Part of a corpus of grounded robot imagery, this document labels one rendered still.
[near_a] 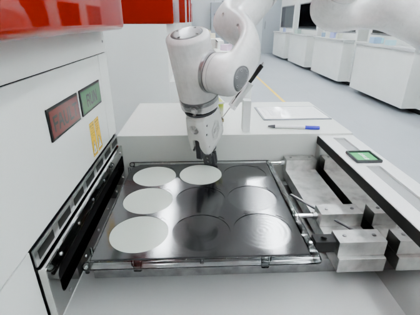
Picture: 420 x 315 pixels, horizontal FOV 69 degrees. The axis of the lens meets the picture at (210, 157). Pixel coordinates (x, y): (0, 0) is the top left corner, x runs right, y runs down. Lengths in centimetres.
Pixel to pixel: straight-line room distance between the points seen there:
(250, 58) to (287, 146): 34
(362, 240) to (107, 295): 43
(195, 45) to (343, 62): 662
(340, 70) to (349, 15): 624
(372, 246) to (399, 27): 54
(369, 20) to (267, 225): 57
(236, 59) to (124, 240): 37
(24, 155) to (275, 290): 43
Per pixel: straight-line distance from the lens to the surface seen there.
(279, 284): 59
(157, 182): 71
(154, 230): 56
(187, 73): 60
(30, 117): 45
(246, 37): 60
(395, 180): 69
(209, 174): 74
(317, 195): 73
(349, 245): 57
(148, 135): 81
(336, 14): 90
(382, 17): 90
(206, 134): 67
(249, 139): 82
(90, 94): 66
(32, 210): 46
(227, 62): 56
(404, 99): 526
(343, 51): 710
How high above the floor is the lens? 124
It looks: 24 degrees down
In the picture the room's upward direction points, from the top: straight up
